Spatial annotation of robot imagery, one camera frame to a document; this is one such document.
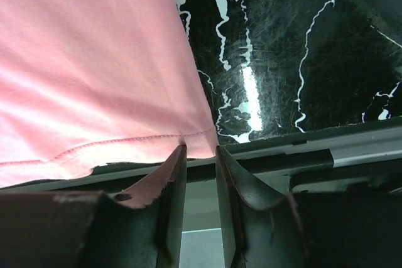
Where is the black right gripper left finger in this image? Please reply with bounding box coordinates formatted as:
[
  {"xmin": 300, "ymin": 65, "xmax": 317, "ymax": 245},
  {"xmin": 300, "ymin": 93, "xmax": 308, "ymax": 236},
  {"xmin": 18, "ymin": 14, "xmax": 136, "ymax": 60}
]
[{"xmin": 1, "ymin": 145, "xmax": 187, "ymax": 267}]

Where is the aluminium front frame rail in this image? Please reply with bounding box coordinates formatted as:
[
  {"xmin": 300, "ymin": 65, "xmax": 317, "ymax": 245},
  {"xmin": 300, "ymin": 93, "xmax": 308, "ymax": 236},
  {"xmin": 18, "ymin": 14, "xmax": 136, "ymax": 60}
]
[{"xmin": 0, "ymin": 123, "xmax": 402, "ymax": 193}]

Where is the pink t shirt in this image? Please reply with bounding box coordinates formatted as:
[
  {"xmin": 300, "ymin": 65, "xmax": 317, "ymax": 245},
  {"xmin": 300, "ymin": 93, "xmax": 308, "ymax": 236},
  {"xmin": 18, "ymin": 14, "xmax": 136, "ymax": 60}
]
[{"xmin": 1, "ymin": 0, "xmax": 218, "ymax": 187}]

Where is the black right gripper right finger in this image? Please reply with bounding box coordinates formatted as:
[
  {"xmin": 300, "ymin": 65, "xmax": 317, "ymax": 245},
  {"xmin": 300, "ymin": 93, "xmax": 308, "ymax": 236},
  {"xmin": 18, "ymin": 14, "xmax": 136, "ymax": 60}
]
[{"xmin": 215, "ymin": 147, "xmax": 401, "ymax": 267}]

